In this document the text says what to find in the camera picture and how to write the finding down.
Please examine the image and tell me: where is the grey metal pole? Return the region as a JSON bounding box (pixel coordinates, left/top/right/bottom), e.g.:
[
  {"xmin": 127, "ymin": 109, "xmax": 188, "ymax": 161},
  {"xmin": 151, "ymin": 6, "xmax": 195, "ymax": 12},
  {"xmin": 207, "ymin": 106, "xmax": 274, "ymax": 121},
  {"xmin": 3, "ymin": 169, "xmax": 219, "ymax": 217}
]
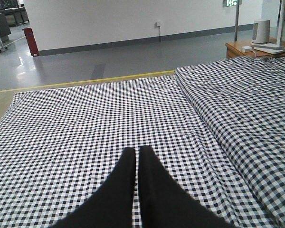
[{"xmin": 234, "ymin": 0, "xmax": 240, "ymax": 42}]

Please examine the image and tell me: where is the white power adapter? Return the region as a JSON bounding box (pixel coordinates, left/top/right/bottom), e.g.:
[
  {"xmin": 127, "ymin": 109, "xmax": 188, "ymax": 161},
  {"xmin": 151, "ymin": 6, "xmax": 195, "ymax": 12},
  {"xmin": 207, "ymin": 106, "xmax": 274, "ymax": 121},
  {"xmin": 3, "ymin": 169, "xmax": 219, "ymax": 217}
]
[{"xmin": 241, "ymin": 46, "xmax": 252, "ymax": 53}]

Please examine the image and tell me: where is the white lamp stand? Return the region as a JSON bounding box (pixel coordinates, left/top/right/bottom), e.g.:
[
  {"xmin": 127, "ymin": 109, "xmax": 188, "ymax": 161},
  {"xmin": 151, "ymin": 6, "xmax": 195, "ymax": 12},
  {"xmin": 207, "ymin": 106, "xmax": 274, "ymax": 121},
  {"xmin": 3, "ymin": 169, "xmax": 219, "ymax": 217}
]
[{"xmin": 252, "ymin": 0, "xmax": 285, "ymax": 55}]

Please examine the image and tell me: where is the red fire extinguisher box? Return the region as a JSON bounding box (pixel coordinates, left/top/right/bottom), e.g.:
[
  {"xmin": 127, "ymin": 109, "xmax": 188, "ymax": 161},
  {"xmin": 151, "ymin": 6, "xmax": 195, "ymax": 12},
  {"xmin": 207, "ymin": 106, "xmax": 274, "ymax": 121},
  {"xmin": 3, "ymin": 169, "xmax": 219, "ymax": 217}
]
[{"xmin": 23, "ymin": 27, "xmax": 40, "ymax": 57}]

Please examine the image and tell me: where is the green exit sign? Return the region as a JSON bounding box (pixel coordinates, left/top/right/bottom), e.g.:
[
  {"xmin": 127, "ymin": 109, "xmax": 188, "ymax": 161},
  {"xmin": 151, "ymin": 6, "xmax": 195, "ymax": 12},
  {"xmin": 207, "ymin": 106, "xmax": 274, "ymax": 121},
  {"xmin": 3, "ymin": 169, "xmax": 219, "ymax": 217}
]
[{"xmin": 222, "ymin": 0, "xmax": 238, "ymax": 8}]

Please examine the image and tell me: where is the checkered folded duvet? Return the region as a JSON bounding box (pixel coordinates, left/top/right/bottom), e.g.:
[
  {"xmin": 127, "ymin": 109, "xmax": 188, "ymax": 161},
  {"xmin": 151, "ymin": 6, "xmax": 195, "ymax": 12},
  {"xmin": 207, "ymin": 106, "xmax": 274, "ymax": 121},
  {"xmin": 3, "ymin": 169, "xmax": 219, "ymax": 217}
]
[{"xmin": 175, "ymin": 57, "xmax": 285, "ymax": 228}]

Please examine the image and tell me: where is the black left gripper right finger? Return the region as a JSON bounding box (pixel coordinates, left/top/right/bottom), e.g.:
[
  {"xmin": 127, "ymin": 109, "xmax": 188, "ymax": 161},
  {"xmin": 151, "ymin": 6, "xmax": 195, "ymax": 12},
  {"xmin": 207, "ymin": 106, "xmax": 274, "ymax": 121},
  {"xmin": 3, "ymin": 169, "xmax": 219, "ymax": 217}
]
[{"xmin": 138, "ymin": 146, "xmax": 232, "ymax": 228}]

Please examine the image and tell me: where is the wooden nightstand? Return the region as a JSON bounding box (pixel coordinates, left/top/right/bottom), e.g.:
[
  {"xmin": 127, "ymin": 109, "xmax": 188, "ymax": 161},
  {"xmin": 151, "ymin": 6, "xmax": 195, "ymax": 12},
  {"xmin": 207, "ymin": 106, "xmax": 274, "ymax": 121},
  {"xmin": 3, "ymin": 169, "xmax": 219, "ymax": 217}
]
[{"xmin": 225, "ymin": 38, "xmax": 285, "ymax": 59}]

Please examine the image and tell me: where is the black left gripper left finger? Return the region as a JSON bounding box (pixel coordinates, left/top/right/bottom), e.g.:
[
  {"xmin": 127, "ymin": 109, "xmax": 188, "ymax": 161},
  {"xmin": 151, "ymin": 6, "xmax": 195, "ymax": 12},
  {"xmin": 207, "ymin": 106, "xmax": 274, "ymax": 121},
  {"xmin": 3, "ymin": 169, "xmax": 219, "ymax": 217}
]
[{"xmin": 52, "ymin": 147, "xmax": 136, "ymax": 228}]

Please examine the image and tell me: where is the checkered bed sheet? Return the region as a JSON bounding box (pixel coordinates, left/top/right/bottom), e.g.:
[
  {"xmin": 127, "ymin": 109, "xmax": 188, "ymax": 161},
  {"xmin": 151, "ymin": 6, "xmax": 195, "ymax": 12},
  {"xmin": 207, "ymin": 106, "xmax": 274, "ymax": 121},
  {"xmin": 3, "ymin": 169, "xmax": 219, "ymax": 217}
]
[{"xmin": 0, "ymin": 76, "xmax": 281, "ymax": 228}]

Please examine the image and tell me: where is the white wall socket box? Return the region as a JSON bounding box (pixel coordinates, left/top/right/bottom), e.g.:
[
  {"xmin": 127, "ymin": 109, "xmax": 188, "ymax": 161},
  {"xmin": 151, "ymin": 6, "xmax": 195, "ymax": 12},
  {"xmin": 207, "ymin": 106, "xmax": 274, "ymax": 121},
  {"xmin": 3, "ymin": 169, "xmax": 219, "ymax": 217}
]
[{"xmin": 155, "ymin": 21, "xmax": 162, "ymax": 27}]

